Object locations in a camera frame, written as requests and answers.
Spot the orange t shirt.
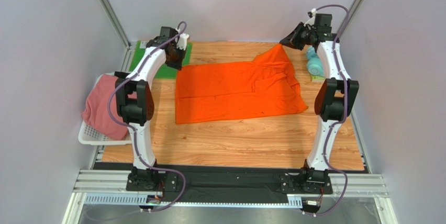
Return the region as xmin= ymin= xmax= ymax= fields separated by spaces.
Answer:
xmin=175 ymin=44 xmax=308 ymax=124

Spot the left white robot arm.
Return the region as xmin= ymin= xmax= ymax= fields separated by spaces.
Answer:
xmin=114 ymin=27 xmax=188 ymax=192

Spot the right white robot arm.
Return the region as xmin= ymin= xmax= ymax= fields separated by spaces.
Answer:
xmin=280 ymin=10 xmax=359 ymax=193

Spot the colourful book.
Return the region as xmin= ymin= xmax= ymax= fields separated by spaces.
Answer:
xmin=310 ymin=74 xmax=326 ymax=83

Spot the black t shirt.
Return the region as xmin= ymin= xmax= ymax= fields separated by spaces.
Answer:
xmin=114 ymin=71 xmax=129 ymax=79

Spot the pink t shirt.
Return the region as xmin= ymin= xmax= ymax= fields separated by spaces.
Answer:
xmin=82 ymin=74 xmax=129 ymax=140

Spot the white plastic basket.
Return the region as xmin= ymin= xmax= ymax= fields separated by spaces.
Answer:
xmin=78 ymin=72 xmax=131 ymax=145

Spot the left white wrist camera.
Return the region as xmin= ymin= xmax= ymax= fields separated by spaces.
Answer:
xmin=176 ymin=33 xmax=190 ymax=51

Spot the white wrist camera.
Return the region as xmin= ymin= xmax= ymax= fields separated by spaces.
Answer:
xmin=176 ymin=33 xmax=190 ymax=51
xmin=305 ymin=8 xmax=317 ymax=26

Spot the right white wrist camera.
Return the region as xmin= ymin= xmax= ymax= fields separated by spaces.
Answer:
xmin=305 ymin=8 xmax=317 ymax=26

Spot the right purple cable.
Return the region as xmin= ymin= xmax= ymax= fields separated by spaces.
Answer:
xmin=301 ymin=4 xmax=350 ymax=217

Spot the purple cable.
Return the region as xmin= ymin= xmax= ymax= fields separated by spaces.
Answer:
xmin=301 ymin=4 xmax=350 ymax=217
xmin=106 ymin=20 xmax=188 ymax=214

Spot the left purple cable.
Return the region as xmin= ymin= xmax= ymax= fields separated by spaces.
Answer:
xmin=106 ymin=20 xmax=188 ymax=214

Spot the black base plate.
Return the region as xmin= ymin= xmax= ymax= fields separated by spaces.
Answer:
xmin=92 ymin=162 xmax=369 ymax=204

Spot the aluminium frame rail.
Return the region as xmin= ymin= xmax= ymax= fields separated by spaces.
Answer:
xmin=63 ymin=165 xmax=397 ymax=223

